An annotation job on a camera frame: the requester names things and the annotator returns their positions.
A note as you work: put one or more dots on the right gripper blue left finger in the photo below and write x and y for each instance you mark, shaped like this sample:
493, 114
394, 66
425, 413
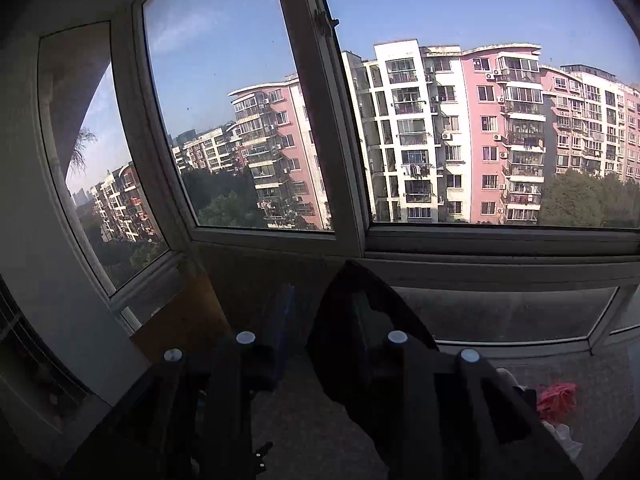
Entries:
190, 417

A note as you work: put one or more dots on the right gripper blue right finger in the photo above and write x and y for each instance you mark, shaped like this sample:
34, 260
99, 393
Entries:
453, 417

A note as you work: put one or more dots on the dark brown garment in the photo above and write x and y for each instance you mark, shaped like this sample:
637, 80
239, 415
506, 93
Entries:
355, 314

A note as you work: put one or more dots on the pine plank panel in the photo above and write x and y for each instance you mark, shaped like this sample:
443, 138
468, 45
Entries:
192, 322

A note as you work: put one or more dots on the red cloth item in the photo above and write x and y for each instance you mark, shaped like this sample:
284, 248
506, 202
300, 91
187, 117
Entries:
556, 402

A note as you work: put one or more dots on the white window frame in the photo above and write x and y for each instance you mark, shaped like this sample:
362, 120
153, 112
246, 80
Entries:
454, 257

